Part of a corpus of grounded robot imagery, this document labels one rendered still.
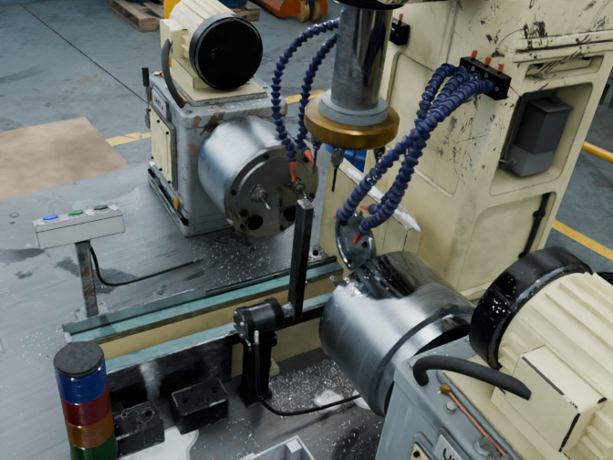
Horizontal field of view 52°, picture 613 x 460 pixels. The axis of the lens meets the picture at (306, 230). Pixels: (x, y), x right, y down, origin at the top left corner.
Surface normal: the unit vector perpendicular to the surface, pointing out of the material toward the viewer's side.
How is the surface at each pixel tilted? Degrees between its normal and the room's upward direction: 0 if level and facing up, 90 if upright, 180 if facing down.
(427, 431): 89
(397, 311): 28
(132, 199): 0
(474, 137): 90
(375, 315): 43
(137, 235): 0
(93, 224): 68
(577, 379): 0
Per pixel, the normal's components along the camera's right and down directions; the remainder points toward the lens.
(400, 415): -0.87, 0.21
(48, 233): 0.48, 0.18
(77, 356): 0.09, -0.82
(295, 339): 0.48, 0.53
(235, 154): -0.48, -0.50
